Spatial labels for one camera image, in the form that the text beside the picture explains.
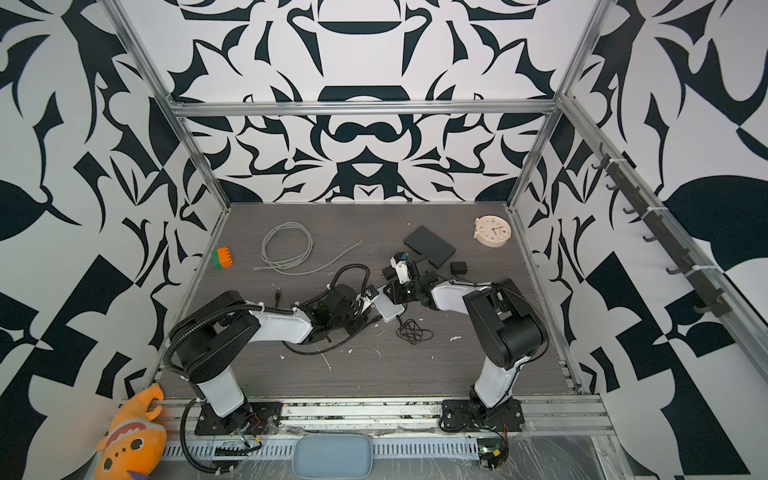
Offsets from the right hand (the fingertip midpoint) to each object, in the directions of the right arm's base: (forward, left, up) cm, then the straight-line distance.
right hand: (389, 291), depth 94 cm
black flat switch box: (+19, -15, -3) cm, 25 cm away
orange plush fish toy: (-39, +54, +8) cm, 67 cm away
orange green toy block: (+13, +56, +1) cm, 57 cm away
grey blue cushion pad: (-42, +13, +2) cm, 44 cm away
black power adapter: (+10, -24, -3) cm, 26 cm away
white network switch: (-5, +1, -1) cm, 6 cm away
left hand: (-4, +6, 0) cm, 7 cm away
